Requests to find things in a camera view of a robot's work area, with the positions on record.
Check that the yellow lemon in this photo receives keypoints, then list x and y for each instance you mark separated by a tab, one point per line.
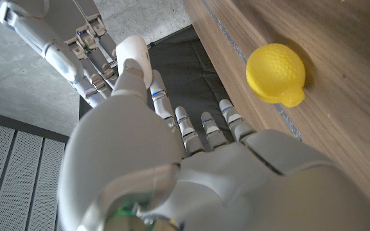
275	73

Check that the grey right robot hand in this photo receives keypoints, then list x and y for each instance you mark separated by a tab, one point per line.
59	29

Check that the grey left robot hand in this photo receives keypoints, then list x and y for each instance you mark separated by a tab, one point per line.
172	186

